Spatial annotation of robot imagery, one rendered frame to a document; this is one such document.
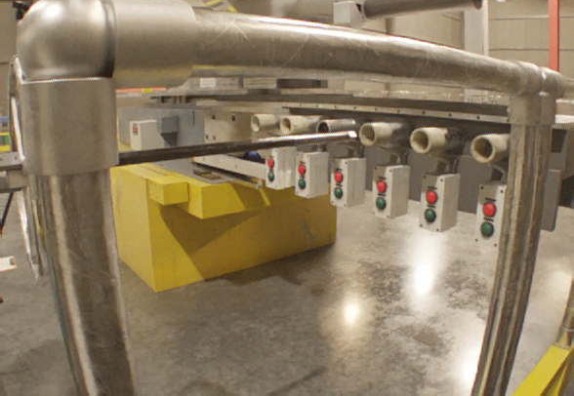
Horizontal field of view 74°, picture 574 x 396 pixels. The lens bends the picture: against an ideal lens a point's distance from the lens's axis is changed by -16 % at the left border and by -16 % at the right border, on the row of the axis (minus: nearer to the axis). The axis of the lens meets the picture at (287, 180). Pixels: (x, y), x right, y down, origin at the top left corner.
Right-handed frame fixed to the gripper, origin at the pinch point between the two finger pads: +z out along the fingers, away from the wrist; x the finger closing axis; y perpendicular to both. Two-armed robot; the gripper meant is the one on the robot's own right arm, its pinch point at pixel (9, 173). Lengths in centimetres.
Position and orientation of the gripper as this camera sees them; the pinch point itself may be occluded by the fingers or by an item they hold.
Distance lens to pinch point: 77.9
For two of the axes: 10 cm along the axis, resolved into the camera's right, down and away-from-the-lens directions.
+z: 7.7, -1.3, 6.2
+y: 4.5, 8.1, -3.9
